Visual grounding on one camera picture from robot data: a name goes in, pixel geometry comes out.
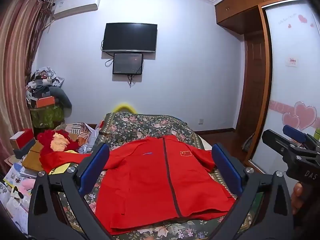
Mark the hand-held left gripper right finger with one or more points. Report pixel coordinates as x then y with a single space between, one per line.
226 166

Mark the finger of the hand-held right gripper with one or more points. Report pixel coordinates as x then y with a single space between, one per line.
295 133
277 140

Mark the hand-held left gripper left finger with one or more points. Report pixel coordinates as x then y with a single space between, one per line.
96 163

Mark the red zip jacket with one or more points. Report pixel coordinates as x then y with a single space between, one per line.
160 177

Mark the person's right hand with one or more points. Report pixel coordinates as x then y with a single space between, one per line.
297 197

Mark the green bottle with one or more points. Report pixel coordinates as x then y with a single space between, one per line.
317 133

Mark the yellow cloth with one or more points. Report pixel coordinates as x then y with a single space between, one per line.
62 165

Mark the striped patterned cloth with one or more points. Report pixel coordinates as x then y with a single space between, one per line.
80 132

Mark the red plush toy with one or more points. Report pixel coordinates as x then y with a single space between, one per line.
58 142

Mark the white heart-print wardrobe door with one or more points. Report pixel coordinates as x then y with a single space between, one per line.
292 80

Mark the yellow round object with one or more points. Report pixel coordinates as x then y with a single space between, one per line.
124 107

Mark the brown cardboard box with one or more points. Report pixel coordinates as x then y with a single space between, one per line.
33 156

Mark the floral bedspread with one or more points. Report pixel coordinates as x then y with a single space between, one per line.
150 127

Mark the white wardrobe label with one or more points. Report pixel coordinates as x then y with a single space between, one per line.
292 62

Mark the grey pillow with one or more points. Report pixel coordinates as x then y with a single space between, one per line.
62 100

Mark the red and white box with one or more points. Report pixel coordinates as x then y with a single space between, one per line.
21 138

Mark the orange box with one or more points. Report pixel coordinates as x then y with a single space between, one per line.
45 101

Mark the pile of clutter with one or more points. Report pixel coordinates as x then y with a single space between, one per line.
43 81

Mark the striped brown curtain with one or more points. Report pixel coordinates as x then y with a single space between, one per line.
17 62

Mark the wooden overhead cabinet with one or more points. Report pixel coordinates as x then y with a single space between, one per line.
252 2

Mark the white air conditioner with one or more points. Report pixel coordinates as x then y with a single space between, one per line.
76 3

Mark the small black wall monitor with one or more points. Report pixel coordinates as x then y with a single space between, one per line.
128 63

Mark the black wall television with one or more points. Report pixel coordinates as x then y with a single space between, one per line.
130 37

